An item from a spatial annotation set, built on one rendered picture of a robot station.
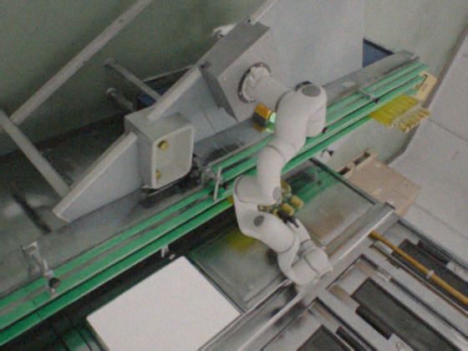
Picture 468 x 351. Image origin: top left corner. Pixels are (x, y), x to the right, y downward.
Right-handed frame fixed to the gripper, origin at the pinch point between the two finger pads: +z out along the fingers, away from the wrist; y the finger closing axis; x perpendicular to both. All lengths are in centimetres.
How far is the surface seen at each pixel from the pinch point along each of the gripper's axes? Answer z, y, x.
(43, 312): -2, -2, 88
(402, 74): 57, 12, -123
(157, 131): 25, 34, 41
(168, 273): 1.3, -11.4, 46.0
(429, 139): 225, -273, -536
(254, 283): -15.1, -12.2, 19.0
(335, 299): -32.7, -14.9, -6.8
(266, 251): -4.5, -12.4, 7.0
